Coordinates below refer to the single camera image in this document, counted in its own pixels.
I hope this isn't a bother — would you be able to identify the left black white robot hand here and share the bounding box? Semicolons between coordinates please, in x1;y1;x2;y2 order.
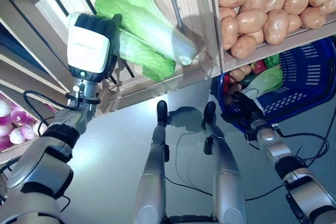
67;11;123;83

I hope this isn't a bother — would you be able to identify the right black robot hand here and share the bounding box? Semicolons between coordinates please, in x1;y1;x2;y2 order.
220;91;265;132

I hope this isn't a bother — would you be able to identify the green white napa cabbage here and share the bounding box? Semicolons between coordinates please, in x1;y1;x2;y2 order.
241;68;284;99
94;0;199;66
115;28;176;81

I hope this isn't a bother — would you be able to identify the blue plastic shopping basket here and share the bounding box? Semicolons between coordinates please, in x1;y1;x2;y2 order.
209;36;336;132

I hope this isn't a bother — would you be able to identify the woven straw basket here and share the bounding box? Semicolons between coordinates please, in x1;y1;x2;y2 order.
0;171;8;198

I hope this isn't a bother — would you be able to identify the dark green cucumber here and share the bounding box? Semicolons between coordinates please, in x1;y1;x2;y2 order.
240;73;259;86

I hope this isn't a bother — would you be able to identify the right black robot foot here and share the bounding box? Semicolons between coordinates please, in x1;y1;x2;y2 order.
202;101;216;130

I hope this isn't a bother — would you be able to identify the black robot foot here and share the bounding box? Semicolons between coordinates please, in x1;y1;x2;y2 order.
202;101;216;130
156;100;169;126

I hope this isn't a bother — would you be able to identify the small red pepper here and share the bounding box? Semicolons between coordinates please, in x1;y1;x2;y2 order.
250;60;266;74

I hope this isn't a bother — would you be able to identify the small green bell pepper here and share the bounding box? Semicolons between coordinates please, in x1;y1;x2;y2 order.
263;53;280;68

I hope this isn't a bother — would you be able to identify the right silver robot leg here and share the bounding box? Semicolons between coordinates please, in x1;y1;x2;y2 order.
203;123;246;224

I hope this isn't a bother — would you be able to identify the silver robot leg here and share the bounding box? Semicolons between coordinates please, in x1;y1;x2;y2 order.
203;123;246;224
133;124;170;224

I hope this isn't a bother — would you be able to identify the left black robot foot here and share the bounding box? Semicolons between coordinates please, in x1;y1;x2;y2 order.
156;100;169;126

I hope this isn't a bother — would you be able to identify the purple white onion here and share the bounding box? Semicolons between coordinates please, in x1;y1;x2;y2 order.
33;121;48;136
0;100;13;116
0;124;14;138
10;108;32;124
9;129;27;145
20;123;39;141
0;137;13;150

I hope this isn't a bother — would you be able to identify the left silver robot leg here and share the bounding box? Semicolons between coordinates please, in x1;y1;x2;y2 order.
133;124;170;224

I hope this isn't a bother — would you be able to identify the black robot pelvis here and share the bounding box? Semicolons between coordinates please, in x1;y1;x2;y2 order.
165;215;215;224

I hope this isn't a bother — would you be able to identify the wooden display shelf frame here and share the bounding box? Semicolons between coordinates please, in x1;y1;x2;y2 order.
0;0;111;120

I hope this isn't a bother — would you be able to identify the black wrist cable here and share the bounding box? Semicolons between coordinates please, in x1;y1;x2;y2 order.
23;90;79;127

